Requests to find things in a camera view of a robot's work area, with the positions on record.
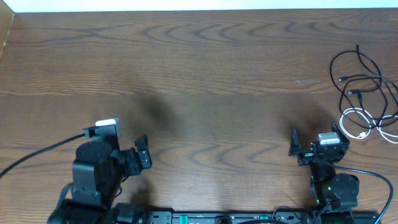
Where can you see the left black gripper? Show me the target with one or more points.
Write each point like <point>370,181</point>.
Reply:
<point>134,160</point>

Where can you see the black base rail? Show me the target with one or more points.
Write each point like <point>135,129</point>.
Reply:
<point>281,216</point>

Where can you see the cardboard box wall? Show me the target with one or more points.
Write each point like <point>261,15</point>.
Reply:
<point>6,21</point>

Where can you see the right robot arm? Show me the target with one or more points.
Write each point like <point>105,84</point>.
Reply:
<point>336,194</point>

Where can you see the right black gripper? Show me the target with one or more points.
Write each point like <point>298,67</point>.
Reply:
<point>306,155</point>

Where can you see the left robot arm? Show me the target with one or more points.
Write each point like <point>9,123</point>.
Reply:
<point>98,171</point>

